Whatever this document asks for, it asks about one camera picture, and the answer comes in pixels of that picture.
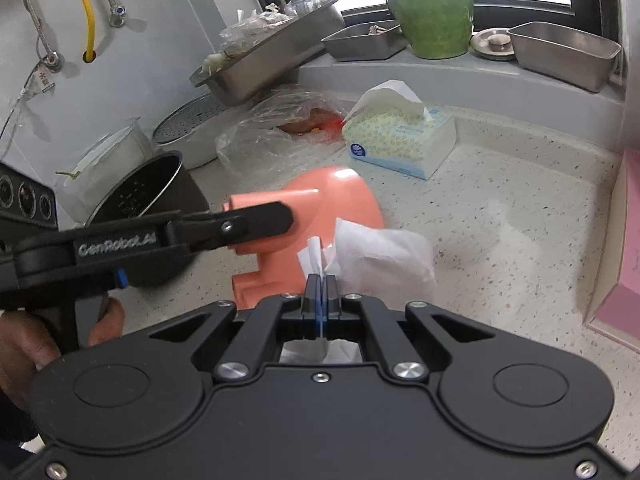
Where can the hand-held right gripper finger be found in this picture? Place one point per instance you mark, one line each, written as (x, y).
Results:
(314, 302)
(326, 302)

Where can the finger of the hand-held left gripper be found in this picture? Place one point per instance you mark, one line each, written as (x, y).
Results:
(250, 225)

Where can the white tissue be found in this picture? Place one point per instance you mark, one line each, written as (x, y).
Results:
(380, 260)

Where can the orange footed bowl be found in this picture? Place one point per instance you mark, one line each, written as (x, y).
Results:
(325, 200)

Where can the patterned tissue pack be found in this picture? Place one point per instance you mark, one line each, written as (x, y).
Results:
(400, 140)

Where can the person's left hand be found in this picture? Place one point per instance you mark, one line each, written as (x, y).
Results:
(22, 350)

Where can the black cooker inner pot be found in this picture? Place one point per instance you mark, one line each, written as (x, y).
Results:
(145, 190)

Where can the clear plastic bag with food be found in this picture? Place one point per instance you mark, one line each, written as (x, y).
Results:
(270, 130)

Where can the clear plastic container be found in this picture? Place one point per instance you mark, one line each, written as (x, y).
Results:
(110, 155)

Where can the white pot with steamer rack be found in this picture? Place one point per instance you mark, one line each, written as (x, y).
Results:
(200, 125)

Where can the large steel tray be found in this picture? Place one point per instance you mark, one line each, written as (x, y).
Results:
(260, 65)

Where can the white red tag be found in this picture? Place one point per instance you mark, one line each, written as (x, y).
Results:
(44, 80)

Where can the crumpled clear plastic bags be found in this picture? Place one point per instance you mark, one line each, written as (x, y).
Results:
(265, 22)

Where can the small steel tray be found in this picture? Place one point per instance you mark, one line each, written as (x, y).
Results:
(360, 45)
(565, 55)

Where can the green textured vase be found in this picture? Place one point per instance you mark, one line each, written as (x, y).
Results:
(430, 10)

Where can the pink flat box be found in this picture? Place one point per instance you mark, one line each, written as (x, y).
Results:
(625, 260)

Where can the metal sink strainer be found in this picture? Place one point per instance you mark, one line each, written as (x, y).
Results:
(492, 42)

